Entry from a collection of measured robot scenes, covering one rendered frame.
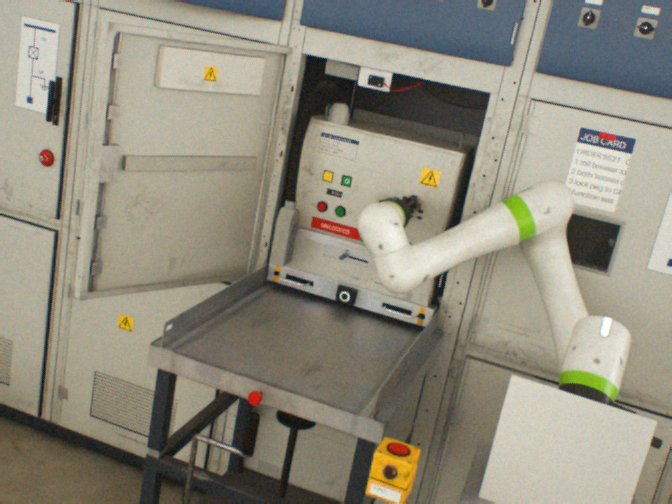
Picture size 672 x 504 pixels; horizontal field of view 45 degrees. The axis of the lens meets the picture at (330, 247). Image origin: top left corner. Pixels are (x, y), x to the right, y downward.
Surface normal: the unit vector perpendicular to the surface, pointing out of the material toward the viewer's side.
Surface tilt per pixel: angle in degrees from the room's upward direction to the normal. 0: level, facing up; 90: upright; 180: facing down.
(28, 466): 0
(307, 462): 90
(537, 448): 90
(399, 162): 90
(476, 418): 90
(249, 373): 0
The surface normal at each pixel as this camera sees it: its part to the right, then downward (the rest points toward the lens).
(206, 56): 0.69, 0.33
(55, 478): 0.18, -0.94
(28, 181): -0.33, 0.21
